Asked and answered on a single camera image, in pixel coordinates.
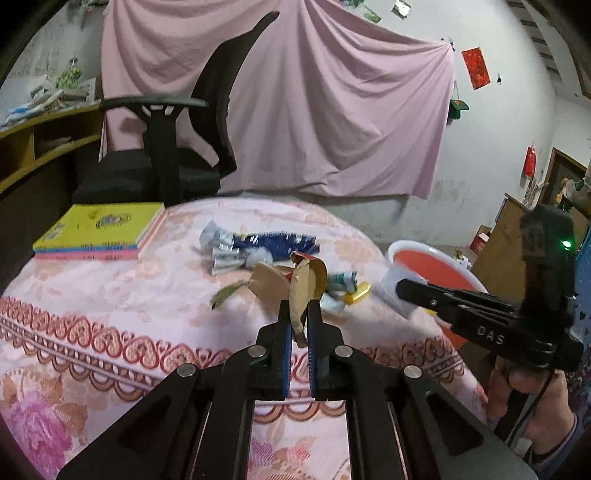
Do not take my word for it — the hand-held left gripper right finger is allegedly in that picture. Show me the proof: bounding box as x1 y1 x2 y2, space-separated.
307 299 541 480

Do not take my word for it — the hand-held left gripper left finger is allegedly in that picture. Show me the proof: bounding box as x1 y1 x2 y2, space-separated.
55 299 296 480

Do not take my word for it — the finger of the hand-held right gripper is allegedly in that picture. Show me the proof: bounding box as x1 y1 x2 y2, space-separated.
395 278 525 352

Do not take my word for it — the red bin with white rim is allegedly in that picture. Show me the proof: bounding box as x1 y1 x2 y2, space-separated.
379 240 491 354

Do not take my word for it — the torn brown cardboard box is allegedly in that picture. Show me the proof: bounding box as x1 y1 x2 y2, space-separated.
248 250 329 348

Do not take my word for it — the white sachet with teal stripe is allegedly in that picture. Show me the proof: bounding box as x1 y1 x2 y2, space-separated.
209 247 252 277

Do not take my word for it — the person's right hand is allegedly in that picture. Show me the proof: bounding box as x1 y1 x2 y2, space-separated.
488 364 579 459

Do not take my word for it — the plain white sachet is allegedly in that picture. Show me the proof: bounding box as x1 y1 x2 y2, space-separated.
318 293 347 317

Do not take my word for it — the wooden cabinet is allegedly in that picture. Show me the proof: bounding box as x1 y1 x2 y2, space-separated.
471 194 546 296

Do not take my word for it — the person's patterned garment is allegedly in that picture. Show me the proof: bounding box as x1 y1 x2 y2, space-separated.
566 258 591 444

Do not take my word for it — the red cardboard box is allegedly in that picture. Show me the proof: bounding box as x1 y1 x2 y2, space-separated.
470 225 494 254

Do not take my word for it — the yellow packet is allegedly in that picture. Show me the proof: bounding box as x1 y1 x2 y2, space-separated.
344 281 371 305

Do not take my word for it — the green and white sachet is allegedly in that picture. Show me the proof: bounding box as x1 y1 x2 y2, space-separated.
330 270 358 294

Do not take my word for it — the green leaf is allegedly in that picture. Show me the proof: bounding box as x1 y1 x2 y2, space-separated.
210 282 252 311

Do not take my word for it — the crumpled grey paper wad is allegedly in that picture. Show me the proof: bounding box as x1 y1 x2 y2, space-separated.
247 247 276 269

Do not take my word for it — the blue foil snack bag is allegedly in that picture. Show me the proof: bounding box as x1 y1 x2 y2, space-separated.
199 220 320 259

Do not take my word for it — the floral pink tablecloth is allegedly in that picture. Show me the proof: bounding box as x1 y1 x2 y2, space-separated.
0 196 490 480

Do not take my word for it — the green hanging ornament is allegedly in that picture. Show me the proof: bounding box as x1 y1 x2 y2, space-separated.
448 80 470 123

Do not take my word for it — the pink hanging curtain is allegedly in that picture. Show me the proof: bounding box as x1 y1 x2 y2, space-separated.
100 0 458 199

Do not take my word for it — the yellow book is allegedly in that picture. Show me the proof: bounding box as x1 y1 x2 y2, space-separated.
33 202 165 252

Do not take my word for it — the black office chair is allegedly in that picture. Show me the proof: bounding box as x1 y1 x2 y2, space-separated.
71 11 281 206

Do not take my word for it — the wooden shelf desk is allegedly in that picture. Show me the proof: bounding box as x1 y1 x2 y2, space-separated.
0 102 106 278

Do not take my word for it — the small green plant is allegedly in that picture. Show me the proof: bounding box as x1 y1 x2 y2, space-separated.
55 60 85 89

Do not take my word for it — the pile of papers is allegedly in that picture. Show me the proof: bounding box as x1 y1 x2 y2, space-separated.
0 74 98 130

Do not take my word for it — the red wall poster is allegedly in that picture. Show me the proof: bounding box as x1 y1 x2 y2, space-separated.
462 47 490 90

